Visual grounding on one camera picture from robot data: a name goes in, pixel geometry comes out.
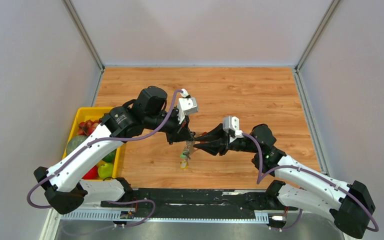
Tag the yellow plastic bin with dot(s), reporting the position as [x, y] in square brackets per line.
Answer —
[95, 113]

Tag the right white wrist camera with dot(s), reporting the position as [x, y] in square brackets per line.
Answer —
[231, 125]

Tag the yellow tagged keys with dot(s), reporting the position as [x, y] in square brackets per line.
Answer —
[184, 164]

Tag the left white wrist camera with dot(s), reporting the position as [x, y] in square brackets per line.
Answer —
[186, 106]

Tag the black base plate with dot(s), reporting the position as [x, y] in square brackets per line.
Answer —
[178, 203]

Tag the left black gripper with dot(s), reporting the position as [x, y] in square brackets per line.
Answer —
[181, 132]

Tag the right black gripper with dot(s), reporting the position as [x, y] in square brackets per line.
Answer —
[220, 145]

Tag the green melon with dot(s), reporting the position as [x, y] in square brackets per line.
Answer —
[74, 142]

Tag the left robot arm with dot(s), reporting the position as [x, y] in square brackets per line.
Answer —
[65, 188]

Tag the red peaches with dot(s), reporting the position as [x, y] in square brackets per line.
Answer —
[86, 128]

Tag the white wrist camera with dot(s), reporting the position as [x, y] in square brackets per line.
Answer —
[186, 106]
[231, 125]

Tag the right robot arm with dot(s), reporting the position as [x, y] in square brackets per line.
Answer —
[348, 205]

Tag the key holder with red handle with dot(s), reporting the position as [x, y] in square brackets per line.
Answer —
[189, 150]

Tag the green pear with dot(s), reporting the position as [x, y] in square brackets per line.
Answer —
[105, 170]

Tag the green tagged key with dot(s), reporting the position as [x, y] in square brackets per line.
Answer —
[183, 155]

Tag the red apple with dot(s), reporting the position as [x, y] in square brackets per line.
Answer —
[92, 174]

